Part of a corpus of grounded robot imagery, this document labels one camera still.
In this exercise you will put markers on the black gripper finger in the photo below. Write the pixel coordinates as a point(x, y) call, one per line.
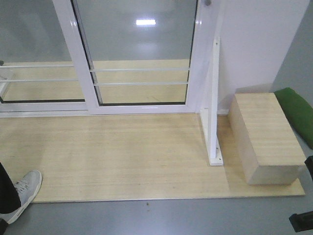
point(309, 165)
point(302, 222)
point(3, 226)

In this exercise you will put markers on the silver door handle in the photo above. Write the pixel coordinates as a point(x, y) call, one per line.
point(207, 2)

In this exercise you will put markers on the white framed sliding glass door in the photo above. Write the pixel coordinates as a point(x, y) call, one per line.
point(68, 20)

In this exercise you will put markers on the white fixed glass door panel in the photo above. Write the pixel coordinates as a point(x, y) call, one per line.
point(37, 73)

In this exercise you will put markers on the black trouser leg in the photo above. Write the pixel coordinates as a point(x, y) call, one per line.
point(9, 197)

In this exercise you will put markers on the light wooden box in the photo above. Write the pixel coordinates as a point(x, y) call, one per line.
point(268, 148)

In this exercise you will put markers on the grey white sneaker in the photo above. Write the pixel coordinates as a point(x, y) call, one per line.
point(27, 189)

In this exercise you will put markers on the green cushion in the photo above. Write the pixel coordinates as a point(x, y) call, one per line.
point(298, 112)

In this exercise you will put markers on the light plywood floor platform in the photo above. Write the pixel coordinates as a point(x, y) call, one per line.
point(124, 157)

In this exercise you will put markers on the white wooden support brace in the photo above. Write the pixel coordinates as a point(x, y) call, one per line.
point(209, 109)

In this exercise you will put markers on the white door frame post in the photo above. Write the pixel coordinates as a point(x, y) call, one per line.
point(205, 30)

